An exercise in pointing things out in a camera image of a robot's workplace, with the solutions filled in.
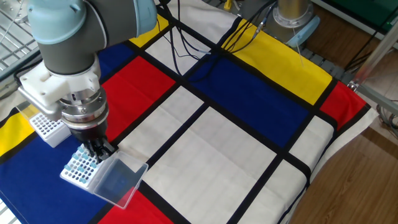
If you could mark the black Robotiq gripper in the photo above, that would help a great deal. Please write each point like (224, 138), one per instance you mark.
(90, 133)

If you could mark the white pipette tip holder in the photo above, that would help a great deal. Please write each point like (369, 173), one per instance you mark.
(84, 182)
(49, 137)

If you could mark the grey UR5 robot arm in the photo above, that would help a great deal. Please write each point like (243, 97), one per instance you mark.
(74, 46)

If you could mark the Mondrian pattern tablecloth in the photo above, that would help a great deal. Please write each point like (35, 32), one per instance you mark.
(233, 155)

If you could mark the aluminium frame beam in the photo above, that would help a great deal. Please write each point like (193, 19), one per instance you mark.
(379, 99)

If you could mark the aluminium frame post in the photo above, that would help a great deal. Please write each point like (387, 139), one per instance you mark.
(376, 53)

